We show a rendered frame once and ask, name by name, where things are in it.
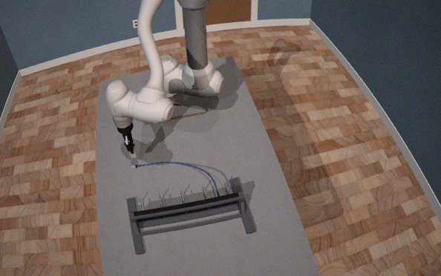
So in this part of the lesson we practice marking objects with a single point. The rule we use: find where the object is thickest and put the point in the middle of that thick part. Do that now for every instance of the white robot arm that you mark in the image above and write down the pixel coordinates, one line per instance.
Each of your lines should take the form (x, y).
(199, 77)

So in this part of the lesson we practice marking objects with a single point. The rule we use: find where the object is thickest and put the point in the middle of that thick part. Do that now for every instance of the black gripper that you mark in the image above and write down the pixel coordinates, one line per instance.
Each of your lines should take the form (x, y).
(128, 139)

